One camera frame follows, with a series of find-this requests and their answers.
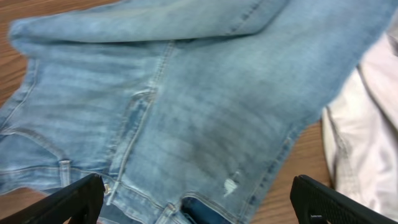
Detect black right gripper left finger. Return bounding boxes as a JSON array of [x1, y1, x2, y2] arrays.
[[1, 174, 105, 224]]

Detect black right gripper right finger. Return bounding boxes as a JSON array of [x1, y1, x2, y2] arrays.
[[290, 175, 397, 224]]

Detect light blue denim jeans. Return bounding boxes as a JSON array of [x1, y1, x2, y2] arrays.
[[1, 0, 397, 223]]

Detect beige cloth garment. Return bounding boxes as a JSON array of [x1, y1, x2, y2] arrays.
[[322, 17, 397, 220]]

